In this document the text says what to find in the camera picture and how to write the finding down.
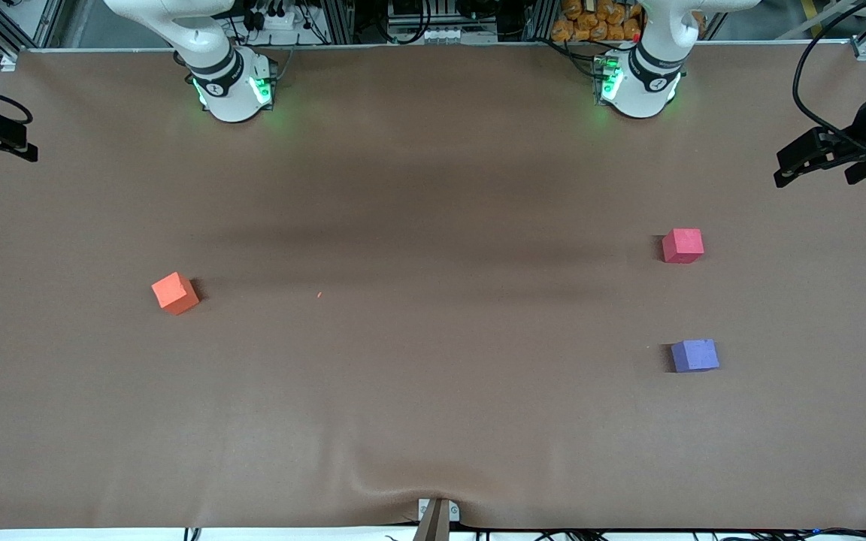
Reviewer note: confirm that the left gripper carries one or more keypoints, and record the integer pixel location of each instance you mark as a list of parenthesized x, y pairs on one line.
[(864, 125)]

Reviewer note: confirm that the orange foam block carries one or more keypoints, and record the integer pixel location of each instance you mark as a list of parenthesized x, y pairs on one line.
[(175, 293)]

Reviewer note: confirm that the red foam block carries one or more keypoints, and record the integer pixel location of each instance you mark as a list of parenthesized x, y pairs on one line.
[(682, 246)]

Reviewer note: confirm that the purple foam block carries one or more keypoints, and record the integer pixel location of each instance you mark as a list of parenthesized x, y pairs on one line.
[(696, 356)]

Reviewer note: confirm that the bag of orange items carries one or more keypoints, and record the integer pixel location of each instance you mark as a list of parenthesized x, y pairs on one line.
[(591, 22)]

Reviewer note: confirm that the white power strip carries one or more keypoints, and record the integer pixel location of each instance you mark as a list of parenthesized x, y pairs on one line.
[(283, 21)]

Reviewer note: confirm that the brown table cover mat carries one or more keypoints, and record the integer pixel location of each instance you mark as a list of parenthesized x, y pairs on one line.
[(433, 376)]

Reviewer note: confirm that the metal table edge clamp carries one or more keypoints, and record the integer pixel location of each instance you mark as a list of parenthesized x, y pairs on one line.
[(437, 522)]

